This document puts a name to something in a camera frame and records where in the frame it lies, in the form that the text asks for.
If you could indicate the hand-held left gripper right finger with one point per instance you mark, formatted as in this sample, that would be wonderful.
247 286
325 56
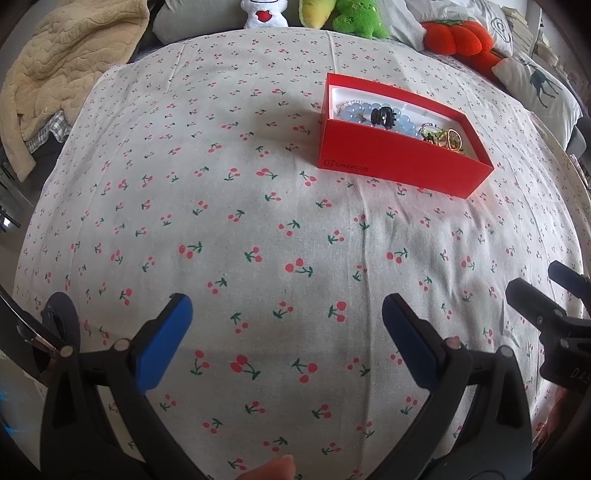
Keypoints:
411 341

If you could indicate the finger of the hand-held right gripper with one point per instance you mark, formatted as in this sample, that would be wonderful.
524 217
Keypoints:
565 274
526 295

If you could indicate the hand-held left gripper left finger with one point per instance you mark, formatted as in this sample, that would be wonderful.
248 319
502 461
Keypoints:
166 341

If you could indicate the red cardboard box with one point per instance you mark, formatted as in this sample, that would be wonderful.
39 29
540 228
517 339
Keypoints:
392 161

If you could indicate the person's right hand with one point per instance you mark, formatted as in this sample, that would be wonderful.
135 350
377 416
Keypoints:
554 415

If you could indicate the person's left hand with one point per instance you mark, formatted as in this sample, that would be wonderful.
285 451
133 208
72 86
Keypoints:
270 468

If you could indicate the cherry print cloth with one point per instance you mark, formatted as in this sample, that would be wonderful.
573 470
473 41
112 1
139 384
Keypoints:
231 184

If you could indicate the white deer print pillow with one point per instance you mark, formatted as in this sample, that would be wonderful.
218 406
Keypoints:
535 87

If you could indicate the stack of books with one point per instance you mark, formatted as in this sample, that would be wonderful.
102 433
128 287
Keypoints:
521 25

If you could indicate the orange plush toy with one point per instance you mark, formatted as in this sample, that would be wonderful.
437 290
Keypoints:
457 39

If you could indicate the white spiral print pillow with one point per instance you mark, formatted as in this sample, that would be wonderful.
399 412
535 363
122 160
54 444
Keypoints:
494 23

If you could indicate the light grey pillow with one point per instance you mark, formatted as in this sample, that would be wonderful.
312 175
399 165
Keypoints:
401 21

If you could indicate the beige quilted blanket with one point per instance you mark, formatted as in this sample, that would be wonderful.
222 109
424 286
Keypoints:
69 55

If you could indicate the green plush toy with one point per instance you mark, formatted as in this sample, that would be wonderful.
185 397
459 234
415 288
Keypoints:
358 18

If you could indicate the white plush toy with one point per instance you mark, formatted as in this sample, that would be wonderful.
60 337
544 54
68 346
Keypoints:
263 16

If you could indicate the yellow plush toy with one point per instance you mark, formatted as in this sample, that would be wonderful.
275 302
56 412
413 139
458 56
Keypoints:
314 11

